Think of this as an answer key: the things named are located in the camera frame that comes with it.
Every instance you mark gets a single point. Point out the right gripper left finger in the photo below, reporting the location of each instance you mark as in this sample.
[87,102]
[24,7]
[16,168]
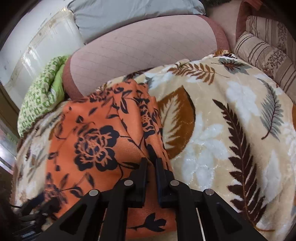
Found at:
[102,215]

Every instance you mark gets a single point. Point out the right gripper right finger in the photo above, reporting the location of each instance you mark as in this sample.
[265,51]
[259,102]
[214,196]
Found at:
[200,215]

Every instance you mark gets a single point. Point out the orange black floral garment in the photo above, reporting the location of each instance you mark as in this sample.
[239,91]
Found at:
[99,140]

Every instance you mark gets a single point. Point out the leaf pattern beige blanket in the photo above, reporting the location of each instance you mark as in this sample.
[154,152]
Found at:
[226,126]

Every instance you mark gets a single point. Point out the green checkered pillow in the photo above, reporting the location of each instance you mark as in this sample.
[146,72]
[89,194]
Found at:
[44,94]

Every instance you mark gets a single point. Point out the pink bolster cushion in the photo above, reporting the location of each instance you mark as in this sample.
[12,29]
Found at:
[139,46]

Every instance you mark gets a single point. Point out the striped beige cushion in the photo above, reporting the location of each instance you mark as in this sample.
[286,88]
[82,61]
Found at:
[270,60]

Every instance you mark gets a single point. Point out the grey pillow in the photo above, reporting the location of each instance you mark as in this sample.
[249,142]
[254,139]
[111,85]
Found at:
[96,18]

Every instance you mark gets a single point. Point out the large striped back cushion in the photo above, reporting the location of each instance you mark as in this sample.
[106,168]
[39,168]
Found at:
[273,32]

